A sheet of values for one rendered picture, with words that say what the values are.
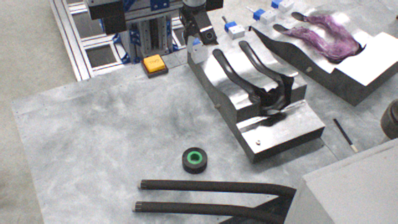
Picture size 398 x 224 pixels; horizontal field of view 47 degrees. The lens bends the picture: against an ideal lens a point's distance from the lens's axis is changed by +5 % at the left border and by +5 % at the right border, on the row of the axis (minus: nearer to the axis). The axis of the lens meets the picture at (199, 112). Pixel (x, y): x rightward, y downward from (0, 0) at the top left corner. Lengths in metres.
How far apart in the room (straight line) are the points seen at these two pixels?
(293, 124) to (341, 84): 0.26
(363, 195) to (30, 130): 1.16
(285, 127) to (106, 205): 0.60
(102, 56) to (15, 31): 0.77
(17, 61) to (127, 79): 1.43
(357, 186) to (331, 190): 0.03
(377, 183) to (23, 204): 1.93
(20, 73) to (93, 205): 1.67
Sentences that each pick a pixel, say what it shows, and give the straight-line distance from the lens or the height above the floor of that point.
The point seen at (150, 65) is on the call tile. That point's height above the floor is 0.84.
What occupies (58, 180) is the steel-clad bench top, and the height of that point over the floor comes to 0.80.
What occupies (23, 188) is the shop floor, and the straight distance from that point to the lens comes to 2.41.
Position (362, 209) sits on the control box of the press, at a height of 1.47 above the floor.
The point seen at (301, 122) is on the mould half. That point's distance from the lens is 1.47.
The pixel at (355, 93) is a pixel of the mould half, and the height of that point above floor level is 0.86.
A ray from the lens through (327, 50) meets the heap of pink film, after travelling 1.68.
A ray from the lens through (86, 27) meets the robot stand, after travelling 2.79.
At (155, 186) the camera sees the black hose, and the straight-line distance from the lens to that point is 1.33.
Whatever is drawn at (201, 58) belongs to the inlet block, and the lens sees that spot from 1.54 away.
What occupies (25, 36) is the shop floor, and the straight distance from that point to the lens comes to 3.14.
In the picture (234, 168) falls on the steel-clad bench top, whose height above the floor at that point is 0.80.
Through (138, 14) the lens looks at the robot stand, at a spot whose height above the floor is 0.72.
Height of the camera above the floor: 1.99
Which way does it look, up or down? 51 degrees down
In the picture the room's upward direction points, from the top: 2 degrees clockwise
